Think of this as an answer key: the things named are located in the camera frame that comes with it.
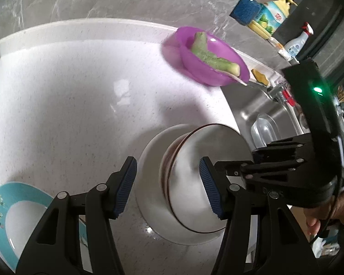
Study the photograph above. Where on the white bowl red flowers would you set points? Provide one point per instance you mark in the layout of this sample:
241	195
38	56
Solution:
189	180

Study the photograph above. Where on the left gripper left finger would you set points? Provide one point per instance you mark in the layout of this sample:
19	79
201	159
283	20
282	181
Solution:
119	186

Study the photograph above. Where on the person's right hand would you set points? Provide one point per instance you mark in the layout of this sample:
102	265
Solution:
316	215

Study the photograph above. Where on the green peeled vegetable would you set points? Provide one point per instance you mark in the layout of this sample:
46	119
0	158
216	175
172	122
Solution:
200	49

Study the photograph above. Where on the yellow dish soap bottle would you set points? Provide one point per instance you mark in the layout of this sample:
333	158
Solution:
271	15

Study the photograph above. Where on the red white cup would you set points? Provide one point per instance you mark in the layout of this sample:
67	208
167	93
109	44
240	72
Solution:
288	97

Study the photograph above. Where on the clear glass bowl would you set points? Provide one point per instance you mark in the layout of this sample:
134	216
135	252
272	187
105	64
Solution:
264	131

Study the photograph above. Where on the teal floral plate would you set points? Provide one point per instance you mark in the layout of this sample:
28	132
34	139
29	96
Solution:
21	208

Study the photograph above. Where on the blue utensil holder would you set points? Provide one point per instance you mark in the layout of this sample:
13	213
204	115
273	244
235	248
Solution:
245	11

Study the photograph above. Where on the white spray bottle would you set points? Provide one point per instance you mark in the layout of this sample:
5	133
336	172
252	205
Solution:
294	46

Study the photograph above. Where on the white tube packet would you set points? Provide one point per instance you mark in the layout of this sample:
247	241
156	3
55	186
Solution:
279	48

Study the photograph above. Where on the chrome faucet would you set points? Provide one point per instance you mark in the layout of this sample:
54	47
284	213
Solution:
276	93

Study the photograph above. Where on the yellow sponge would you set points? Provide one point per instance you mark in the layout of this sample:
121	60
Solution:
260	77

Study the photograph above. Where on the stainless steel sink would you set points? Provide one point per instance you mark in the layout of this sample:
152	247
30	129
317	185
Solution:
247	102

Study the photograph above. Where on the large white bowl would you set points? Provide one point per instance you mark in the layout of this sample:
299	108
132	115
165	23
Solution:
149	193

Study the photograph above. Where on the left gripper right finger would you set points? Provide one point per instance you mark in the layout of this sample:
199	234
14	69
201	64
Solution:
216	185

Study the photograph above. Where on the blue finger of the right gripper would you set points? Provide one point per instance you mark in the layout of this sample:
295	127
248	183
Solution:
272	162

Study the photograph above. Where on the purple plastic bowl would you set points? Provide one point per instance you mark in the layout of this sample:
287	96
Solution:
176	51

